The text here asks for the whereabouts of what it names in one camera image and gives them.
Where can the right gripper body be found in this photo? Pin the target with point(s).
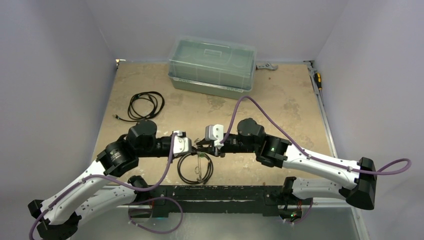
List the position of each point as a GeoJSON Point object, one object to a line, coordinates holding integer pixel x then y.
{"type": "Point", "coordinates": [216, 148]}

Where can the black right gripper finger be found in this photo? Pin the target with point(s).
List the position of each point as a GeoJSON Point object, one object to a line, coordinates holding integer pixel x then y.
{"type": "Point", "coordinates": [210, 150]}
{"type": "Point", "coordinates": [202, 142]}

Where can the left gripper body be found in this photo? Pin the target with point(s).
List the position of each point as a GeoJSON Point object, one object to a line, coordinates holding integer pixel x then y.
{"type": "Point", "coordinates": [159, 148]}

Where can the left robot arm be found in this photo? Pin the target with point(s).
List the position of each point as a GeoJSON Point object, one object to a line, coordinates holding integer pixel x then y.
{"type": "Point", "coordinates": [98, 189]}

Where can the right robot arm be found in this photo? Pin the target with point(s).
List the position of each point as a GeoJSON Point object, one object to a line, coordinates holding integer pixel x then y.
{"type": "Point", "coordinates": [338, 178]}

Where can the silver adjustable wrench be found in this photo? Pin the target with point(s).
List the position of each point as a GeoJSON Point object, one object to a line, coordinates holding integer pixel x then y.
{"type": "Point", "coordinates": [267, 66]}

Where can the yellow black screwdriver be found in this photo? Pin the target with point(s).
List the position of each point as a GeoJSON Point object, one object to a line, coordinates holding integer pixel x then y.
{"type": "Point", "coordinates": [318, 80]}

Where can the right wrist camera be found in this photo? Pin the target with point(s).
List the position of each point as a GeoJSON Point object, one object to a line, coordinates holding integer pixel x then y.
{"type": "Point", "coordinates": [215, 133]}

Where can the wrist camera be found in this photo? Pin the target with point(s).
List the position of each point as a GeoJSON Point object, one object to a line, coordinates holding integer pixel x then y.
{"type": "Point", "coordinates": [182, 144]}
{"type": "Point", "coordinates": [215, 133]}

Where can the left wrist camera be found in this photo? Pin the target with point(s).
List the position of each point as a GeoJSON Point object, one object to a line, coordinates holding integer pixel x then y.
{"type": "Point", "coordinates": [182, 144]}

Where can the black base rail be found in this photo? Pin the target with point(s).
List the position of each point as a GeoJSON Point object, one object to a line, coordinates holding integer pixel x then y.
{"type": "Point", "coordinates": [267, 200]}

